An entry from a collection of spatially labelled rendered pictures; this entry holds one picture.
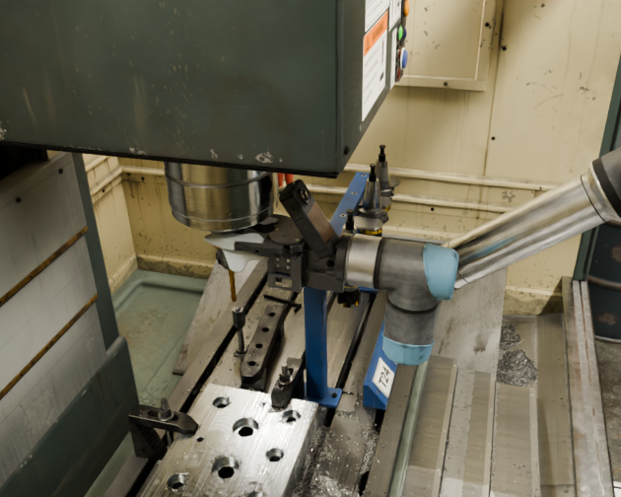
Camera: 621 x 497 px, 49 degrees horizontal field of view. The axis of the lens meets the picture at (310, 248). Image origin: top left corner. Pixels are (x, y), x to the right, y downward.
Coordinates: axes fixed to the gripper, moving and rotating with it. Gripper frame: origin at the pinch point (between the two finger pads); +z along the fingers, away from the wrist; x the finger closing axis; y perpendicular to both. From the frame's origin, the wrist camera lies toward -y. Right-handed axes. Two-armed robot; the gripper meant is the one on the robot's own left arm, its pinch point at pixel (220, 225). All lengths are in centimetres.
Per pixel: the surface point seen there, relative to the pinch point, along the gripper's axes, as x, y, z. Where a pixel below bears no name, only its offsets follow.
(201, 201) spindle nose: -8.0, -8.1, -1.1
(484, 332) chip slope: 76, 67, -44
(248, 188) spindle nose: -5.2, -9.5, -6.9
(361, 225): 43.1, 20.5, -13.6
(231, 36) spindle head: -12.6, -31.3, -8.3
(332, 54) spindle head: -12.3, -30.3, -19.6
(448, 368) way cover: 60, 69, -36
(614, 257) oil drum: 183, 96, -95
